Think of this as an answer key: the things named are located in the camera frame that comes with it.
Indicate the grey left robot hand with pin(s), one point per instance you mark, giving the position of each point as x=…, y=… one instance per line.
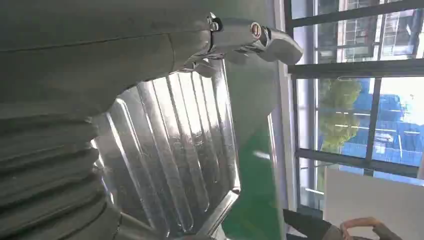
x=82, y=59

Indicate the clear ribbed plastic container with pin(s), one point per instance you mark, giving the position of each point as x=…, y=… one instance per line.
x=172, y=142

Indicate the ribbed grey left arm sleeve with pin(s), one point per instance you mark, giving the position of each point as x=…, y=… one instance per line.
x=46, y=179

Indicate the green mat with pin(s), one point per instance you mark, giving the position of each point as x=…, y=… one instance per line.
x=256, y=185

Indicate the green tree outside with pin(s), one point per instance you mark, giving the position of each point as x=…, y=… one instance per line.
x=338, y=112

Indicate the person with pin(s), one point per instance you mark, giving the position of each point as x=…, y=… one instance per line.
x=308, y=225

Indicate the white panel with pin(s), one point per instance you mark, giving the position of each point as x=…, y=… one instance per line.
x=374, y=198

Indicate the dark window frame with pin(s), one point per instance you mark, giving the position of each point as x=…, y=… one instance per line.
x=357, y=69

